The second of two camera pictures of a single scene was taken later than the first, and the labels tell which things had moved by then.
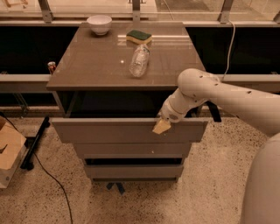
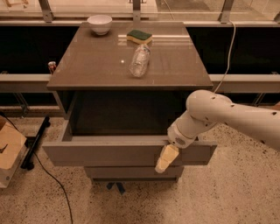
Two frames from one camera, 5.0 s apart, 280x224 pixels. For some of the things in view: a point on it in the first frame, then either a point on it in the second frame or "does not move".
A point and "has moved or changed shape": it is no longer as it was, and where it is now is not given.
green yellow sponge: [138, 37] does not move
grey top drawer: [125, 130] has moved or changed shape
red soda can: [52, 65] does not move
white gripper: [168, 114] → [178, 138]
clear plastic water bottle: [139, 60] does not move
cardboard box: [13, 150] does not move
